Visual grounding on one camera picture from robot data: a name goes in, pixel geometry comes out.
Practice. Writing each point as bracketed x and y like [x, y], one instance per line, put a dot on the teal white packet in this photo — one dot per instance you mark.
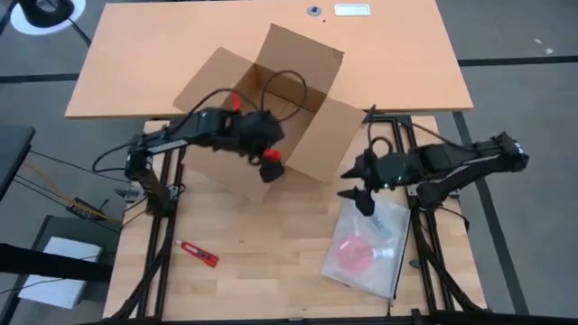
[381, 228]

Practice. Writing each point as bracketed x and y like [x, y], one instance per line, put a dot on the white board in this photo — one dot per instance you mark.
[54, 293]

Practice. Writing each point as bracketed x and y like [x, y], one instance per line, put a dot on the black power adapter box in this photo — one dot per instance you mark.
[83, 208]

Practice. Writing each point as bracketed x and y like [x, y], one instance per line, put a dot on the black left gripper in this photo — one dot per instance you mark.
[253, 133]

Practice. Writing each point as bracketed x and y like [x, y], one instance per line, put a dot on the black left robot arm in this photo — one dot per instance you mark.
[180, 133]

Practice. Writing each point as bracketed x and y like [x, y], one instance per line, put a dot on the grey desk grommet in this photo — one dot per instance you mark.
[314, 11]

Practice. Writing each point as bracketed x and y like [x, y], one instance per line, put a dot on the pink round disc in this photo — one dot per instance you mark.
[354, 253]

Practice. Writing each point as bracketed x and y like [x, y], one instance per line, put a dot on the black clamp knob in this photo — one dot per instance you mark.
[371, 113]

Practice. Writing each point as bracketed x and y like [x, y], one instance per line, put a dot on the black stand foot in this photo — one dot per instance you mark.
[45, 11]

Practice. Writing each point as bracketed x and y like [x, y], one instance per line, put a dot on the white translucent zip pouch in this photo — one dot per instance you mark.
[361, 284]

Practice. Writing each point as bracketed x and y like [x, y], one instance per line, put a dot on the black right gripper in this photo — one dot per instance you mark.
[397, 169]

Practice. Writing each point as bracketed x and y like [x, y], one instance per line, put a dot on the red box cutter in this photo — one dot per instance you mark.
[198, 253]

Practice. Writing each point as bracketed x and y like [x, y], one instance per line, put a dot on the small dark grey scrap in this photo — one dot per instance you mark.
[414, 262]

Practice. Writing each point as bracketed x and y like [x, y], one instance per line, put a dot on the brown cardboard box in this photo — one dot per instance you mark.
[325, 140]

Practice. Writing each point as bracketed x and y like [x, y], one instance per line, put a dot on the white desk plate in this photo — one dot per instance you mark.
[352, 10]

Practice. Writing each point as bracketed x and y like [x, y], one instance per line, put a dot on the light wooden desk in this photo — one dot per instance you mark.
[135, 58]

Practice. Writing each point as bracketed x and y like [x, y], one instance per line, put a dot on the black side table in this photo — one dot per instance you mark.
[13, 153]

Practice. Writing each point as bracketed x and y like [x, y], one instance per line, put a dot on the silver mounting bracket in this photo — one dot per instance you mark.
[126, 193]
[411, 192]

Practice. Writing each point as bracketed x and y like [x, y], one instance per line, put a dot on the white round floor base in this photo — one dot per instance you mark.
[47, 31]

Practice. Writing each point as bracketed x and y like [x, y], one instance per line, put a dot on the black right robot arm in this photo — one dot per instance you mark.
[474, 162]

